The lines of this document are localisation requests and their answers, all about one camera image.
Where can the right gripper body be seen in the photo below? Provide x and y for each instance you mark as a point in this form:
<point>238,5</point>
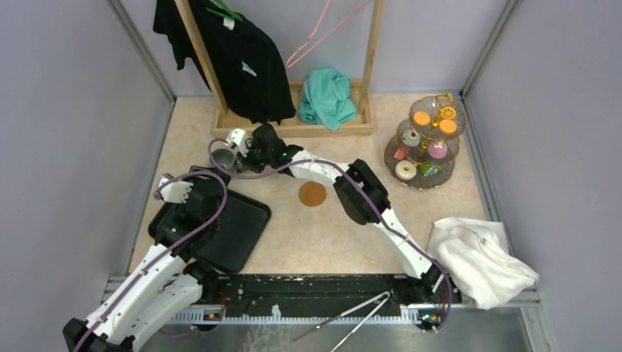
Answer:
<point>257,160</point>

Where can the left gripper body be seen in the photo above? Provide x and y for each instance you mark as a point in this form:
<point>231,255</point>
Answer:
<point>225,178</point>

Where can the grey-blue ceramic mug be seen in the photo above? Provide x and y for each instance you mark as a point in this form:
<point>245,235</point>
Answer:
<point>226,159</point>

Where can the black baking tray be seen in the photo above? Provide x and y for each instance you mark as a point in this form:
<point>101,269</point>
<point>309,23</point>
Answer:
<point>241,225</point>

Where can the wooden coaster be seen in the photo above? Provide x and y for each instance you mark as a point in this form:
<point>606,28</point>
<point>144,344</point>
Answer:
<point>312,194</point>

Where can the red cake slice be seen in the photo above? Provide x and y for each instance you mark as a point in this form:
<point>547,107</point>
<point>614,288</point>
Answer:
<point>399,155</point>

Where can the white glazed donut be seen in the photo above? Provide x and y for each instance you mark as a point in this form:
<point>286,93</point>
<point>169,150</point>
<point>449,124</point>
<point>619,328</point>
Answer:
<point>405,170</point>

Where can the three-tier glass stand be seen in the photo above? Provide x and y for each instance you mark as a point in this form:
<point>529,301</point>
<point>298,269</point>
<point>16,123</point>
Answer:
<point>441,106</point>

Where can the orange biscuit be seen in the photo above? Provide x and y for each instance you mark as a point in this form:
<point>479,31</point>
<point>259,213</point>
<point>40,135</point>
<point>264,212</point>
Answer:
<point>421,118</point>

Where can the green cake slice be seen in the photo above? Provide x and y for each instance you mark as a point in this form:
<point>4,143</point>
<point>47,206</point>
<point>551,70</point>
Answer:
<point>429,170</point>

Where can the pink cupcake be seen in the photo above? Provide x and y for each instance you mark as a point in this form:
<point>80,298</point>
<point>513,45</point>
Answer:
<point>438,150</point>

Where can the metal tongs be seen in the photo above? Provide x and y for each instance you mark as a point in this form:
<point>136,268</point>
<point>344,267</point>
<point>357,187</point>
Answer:
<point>372,306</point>

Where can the white towel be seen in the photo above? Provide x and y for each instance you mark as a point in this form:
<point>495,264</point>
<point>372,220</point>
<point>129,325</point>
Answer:
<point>476,255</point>

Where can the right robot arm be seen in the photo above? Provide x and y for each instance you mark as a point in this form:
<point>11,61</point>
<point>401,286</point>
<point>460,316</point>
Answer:
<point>362,195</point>

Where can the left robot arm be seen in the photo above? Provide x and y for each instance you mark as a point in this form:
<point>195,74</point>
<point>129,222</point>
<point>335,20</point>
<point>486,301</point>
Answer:
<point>169,277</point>

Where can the black t-shirt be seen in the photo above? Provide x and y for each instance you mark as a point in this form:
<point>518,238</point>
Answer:
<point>248,66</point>

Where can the teal cloth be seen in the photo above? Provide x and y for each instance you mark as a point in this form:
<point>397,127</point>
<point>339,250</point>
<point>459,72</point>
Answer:
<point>325,99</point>

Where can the wooden clothes rack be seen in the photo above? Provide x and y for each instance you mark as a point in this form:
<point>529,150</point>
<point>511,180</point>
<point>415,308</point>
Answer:
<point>225,119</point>

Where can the green hanger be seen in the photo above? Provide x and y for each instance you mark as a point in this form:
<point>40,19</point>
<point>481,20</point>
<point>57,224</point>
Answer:
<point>222,10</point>

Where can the orange macaron on stand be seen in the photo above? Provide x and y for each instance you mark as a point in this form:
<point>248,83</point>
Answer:
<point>447,126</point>

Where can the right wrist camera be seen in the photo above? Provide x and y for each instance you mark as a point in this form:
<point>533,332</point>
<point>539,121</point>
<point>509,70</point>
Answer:
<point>238,138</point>

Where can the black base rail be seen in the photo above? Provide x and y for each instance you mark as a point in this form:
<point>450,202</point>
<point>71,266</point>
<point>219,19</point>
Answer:
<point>316,296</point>

